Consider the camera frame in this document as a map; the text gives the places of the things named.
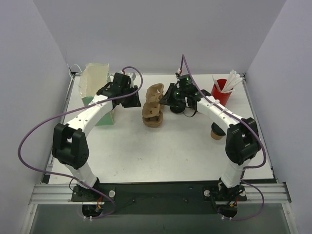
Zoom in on single brown cardboard cup carrier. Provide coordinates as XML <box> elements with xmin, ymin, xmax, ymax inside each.
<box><xmin>142</xmin><ymin>83</ymin><xmax>164</xmax><ymax>118</ymax></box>

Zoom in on green paper takeout bag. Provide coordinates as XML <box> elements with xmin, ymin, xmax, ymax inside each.
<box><xmin>78</xmin><ymin>62</ymin><xmax>116</xmax><ymax>127</ymax></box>

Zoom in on black coffee lid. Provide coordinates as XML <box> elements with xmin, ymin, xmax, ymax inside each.
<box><xmin>211</xmin><ymin>122</ymin><xmax>226</xmax><ymax>137</ymax></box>

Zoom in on brown cardboard cup carrier stack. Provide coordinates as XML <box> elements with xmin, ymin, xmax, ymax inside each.
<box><xmin>142</xmin><ymin>111</ymin><xmax>163</xmax><ymax>128</ymax></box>

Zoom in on brown paper coffee cup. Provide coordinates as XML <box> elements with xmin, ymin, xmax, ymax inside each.
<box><xmin>211</xmin><ymin>130</ymin><xmax>226</xmax><ymax>140</ymax></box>

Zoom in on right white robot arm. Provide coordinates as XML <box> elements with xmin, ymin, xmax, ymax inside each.
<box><xmin>160</xmin><ymin>74</ymin><xmax>261</xmax><ymax>189</ymax></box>

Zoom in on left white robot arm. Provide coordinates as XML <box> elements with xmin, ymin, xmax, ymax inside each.
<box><xmin>52</xmin><ymin>72</ymin><xmax>141</xmax><ymax>201</ymax></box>

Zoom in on red straw holder cup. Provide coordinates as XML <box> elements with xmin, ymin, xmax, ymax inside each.
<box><xmin>211</xmin><ymin>79</ymin><xmax>232</xmax><ymax>106</ymax></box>

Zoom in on white wrapped straws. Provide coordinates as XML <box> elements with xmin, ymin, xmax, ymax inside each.
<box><xmin>212</xmin><ymin>70</ymin><xmax>243</xmax><ymax>91</ymax></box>

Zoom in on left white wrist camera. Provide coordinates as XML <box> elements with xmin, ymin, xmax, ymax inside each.
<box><xmin>127</xmin><ymin>73</ymin><xmax>136</xmax><ymax>81</ymax></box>

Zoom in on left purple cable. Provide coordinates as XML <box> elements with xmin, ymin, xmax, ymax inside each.
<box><xmin>18</xmin><ymin>66</ymin><xmax>143</xmax><ymax>219</ymax></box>

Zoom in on purple cable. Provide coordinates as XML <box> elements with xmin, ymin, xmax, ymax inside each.
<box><xmin>18</xmin><ymin>66</ymin><xmax>143</xmax><ymax>219</ymax></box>
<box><xmin>180</xmin><ymin>54</ymin><xmax>267</xmax><ymax>221</ymax></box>

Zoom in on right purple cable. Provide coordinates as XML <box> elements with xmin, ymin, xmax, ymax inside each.
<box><xmin>180</xmin><ymin>54</ymin><xmax>267</xmax><ymax>221</ymax></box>

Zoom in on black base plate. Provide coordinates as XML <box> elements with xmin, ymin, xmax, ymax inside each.
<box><xmin>71</xmin><ymin>180</ymin><xmax>247</xmax><ymax>216</ymax></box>

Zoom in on aluminium front rail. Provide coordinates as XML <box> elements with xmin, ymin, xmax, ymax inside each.
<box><xmin>29</xmin><ymin>181</ymin><xmax>291</xmax><ymax>205</ymax></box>

